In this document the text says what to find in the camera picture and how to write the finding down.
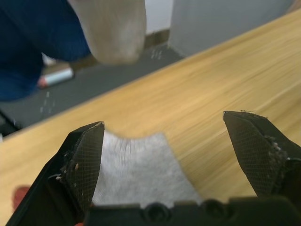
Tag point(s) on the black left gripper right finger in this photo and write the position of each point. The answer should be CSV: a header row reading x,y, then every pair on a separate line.
x,y
256,153

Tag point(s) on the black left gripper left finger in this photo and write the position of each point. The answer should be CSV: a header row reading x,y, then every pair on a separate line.
x,y
77,169

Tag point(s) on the red sock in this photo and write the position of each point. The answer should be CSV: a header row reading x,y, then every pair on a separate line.
x,y
20,195

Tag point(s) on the grey sock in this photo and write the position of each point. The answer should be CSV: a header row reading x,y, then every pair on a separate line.
x,y
141,171

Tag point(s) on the silver cylinder with red end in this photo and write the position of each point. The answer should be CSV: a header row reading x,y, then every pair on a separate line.
x,y
56,77

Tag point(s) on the dark blue sock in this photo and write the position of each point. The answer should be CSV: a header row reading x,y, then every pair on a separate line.
x,y
30,44

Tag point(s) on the beige sock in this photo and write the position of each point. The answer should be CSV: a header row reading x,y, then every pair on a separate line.
x,y
117,30

